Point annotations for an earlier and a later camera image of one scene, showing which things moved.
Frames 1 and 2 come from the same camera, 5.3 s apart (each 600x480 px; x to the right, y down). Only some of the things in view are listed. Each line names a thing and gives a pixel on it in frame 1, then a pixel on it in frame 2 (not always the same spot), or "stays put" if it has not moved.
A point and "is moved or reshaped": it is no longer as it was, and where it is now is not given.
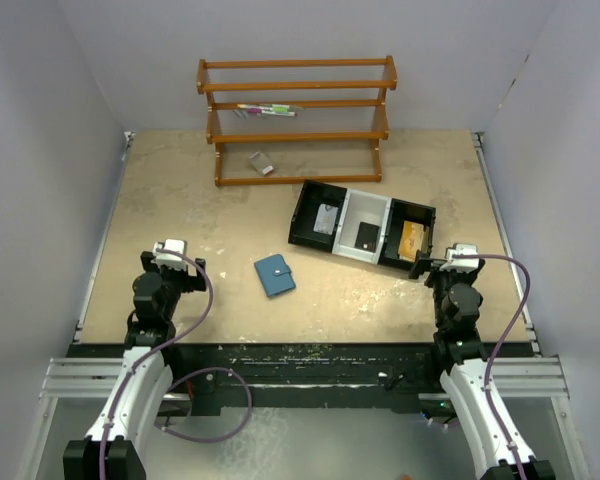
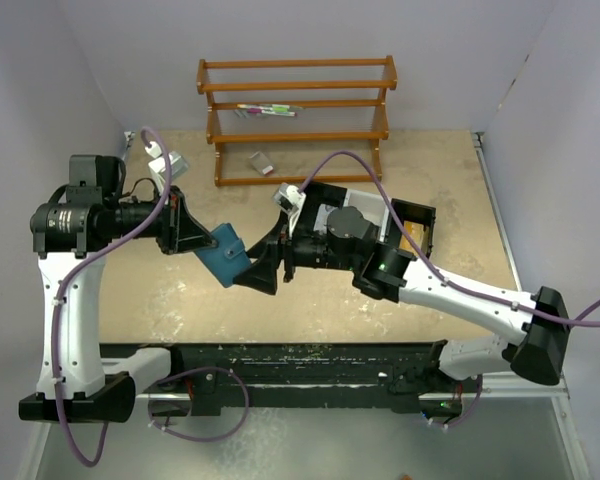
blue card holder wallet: x=275 y=275 is moved or reshaped
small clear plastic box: x=261 y=163 stays put
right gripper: x=423 y=263 to x=262 y=275
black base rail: x=302 y=379 stays put
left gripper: x=190 y=282 to x=179 y=230
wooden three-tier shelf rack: x=296 y=122 stays put
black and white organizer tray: x=364 y=226 stays put
